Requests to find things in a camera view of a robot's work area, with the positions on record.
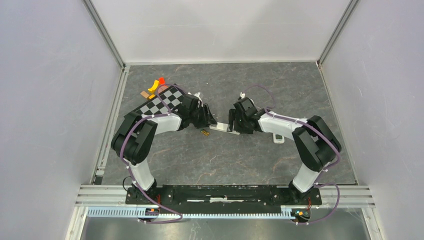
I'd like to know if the white remote control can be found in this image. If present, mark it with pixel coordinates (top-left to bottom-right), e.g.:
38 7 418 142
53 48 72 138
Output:
272 133 285 144
209 122 240 135

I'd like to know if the red toy block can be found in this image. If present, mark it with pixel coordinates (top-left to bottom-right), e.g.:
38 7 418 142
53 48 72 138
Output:
158 77 166 87

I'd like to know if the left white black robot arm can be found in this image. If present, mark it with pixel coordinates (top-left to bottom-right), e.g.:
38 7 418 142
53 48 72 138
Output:
111 94 217 204

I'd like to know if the checkerboard calibration plate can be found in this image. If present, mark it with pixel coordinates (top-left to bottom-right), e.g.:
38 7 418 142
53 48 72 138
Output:
133 86 186 116

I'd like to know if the white slotted cable duct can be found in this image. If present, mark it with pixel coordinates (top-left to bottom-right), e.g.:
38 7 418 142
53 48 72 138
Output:
87 205 308 220

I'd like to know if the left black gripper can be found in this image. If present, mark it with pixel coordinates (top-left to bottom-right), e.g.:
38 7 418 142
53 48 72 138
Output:
189 104 217 130

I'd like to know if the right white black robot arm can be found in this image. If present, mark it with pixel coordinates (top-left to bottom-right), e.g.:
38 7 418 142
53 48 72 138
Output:
228 97 342 204

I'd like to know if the brown toy block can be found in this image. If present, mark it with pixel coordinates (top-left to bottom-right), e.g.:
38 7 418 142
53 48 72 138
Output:
140 91 150 99

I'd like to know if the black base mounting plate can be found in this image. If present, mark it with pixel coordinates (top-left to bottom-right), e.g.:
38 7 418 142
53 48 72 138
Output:
125 184 323 215

